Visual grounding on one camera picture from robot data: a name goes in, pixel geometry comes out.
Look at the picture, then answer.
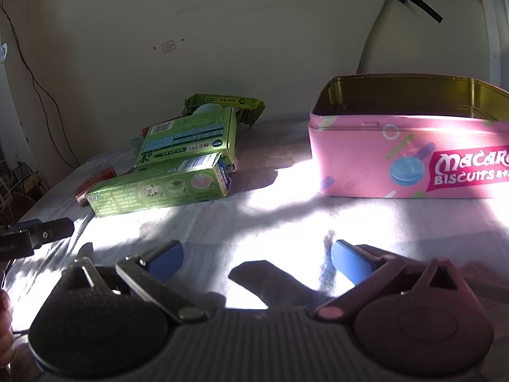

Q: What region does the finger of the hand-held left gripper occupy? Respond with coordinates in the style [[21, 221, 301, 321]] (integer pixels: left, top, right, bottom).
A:
[[29, 217, 75, 250]]

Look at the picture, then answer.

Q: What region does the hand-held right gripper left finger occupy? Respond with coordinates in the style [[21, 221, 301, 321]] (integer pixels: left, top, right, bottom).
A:
[[59, 240, 210, 324]]

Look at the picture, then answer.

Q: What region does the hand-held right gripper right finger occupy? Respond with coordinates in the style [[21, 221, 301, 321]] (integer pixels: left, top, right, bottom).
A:
[[313, 240, 472, 321]]

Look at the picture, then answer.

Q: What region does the long green cardboard box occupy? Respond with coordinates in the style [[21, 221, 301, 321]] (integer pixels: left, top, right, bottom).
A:
[[85, 153, 232, 218]]

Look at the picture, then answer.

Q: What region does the pink biscuit tin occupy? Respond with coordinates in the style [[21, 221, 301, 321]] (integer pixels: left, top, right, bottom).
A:
[[308, 74, 509, 200]]

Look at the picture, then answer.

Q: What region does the wide green cardboard box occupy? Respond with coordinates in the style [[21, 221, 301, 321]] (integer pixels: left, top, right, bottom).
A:
[[134, 107, 239, 174]]

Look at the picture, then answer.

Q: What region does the green foil packet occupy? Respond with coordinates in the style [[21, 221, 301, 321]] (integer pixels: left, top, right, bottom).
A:
[[184, 93, 266, 129]]

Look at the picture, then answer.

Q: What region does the person's left hand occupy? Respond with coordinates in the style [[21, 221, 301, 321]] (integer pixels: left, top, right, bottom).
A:
[[0, 290, 14, 369]]

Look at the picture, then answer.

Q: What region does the red cardboard box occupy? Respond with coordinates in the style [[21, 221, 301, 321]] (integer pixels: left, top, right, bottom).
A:
[[75, 166, 119, 208]]

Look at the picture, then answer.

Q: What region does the white bed sheet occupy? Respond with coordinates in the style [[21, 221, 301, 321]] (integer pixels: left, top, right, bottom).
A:
[[0, 115, 509, 382]]

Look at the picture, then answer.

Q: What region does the white round object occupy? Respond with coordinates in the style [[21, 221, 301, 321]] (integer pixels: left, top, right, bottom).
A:
[[194, 103, 224, 118]]

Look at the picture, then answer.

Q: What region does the dark metal frame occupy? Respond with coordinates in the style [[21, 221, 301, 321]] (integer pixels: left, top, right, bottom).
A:
[[0, 145, 50, 223]]

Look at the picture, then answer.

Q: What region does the thin black wire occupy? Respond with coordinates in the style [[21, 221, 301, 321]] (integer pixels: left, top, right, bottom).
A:
[[0, 0, 80, 168]]

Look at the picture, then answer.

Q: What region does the white power cable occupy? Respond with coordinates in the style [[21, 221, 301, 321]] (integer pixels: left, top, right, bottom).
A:
[[355, 0, 392, 76]]

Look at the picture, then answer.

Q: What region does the white window frame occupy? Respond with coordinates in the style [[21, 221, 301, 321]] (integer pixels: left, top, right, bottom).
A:
[[475, 0, 509, 92]]

